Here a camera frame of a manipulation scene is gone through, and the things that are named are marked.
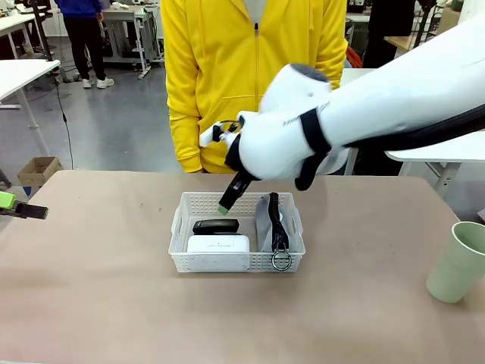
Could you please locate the left gripper green-tipped black finger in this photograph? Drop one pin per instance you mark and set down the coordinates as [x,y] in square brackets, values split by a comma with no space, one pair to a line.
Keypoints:
[7,199]
[32,211]

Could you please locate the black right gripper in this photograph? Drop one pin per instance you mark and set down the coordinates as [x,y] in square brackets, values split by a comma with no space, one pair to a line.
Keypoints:
[233,155]

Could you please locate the black stapler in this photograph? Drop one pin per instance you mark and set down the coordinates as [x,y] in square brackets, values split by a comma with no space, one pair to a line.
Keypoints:
[216,226]

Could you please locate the white rectangular case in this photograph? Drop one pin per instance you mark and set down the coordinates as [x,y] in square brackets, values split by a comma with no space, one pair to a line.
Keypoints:
[218,244]

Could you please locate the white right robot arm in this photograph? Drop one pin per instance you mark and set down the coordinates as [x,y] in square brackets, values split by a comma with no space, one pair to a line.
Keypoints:
[360,110]

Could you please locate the white perforated plastic basket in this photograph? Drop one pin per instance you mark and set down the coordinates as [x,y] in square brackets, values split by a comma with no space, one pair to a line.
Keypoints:
[212,263]

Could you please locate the brown cardboard box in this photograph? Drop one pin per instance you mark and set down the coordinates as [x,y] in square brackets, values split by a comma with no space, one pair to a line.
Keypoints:
[39,170]

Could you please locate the person in yellow hoodie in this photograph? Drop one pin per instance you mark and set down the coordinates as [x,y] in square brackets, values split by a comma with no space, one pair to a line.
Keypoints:
[212,76]

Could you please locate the small white table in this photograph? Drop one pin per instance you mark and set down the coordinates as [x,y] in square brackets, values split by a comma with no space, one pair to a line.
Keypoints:
[22,74]

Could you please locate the person in blue top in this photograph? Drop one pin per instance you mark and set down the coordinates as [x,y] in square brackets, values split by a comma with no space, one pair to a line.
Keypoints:
[85,38]

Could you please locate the orange object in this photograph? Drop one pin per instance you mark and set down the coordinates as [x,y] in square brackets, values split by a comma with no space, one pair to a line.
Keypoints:
[353,57]

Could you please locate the grey background desk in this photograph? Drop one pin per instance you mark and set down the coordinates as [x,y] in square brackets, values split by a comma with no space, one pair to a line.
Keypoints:
[129,22]

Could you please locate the large white table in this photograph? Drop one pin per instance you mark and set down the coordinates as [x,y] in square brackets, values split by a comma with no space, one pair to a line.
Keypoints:
[435,151]

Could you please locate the person in black clothes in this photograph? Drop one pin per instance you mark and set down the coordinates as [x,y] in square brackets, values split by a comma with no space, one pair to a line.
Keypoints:
[382,30]

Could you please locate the wooden background table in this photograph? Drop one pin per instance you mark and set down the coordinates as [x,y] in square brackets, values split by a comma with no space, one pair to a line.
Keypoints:
[399,41]

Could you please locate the pale green cup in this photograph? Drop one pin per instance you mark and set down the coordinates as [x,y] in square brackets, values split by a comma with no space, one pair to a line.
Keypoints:
[454,265]

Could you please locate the black stand pole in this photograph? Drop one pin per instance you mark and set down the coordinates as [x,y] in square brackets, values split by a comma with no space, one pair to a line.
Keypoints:
[424,22]

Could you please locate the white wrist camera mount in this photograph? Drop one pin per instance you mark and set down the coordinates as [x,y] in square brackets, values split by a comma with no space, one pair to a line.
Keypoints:
[212,136]

